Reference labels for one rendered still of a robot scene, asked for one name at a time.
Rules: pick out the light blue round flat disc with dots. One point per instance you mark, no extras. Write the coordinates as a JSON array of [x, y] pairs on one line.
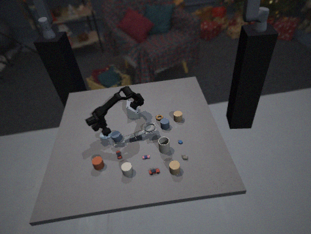
[[105, 137]]

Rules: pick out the dark blue cylinder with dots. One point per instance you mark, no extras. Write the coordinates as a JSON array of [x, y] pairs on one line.
[[116, 136], [164, 123]]

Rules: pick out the tan cylinder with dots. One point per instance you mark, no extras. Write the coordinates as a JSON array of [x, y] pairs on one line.
[[174, 167]]

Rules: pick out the brown cylinder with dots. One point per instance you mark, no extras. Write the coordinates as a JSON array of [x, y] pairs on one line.
[[98, 163]]

